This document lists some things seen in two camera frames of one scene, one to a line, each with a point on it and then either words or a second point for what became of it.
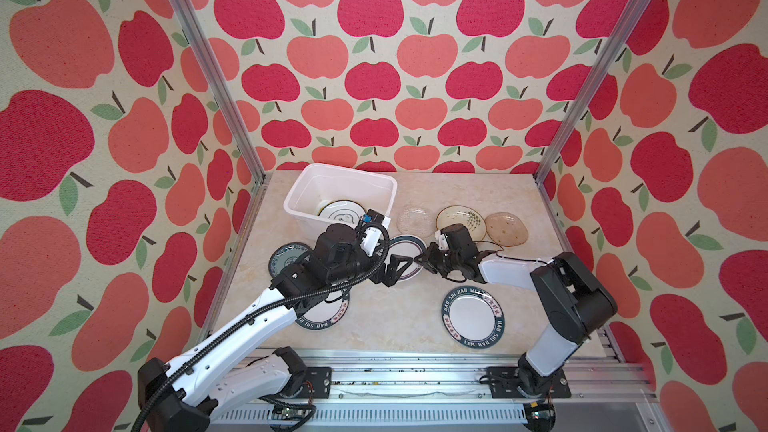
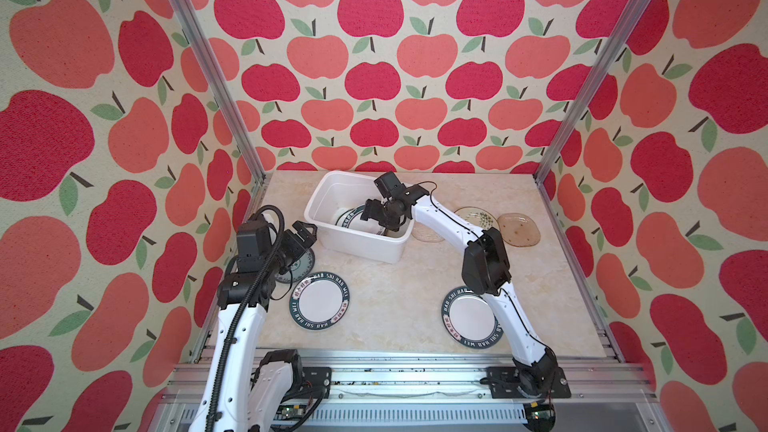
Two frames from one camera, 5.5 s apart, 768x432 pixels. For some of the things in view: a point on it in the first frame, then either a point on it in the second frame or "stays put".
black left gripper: (391, 274) to (300, 247)
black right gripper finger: (423, 260) to (374, 209)
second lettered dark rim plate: (326, 313) stays put
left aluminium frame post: (212, 62) stays put
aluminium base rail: (432, 389) stays put
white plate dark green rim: (407, 246) to (351, 217)
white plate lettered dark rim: (473, 317) stays put
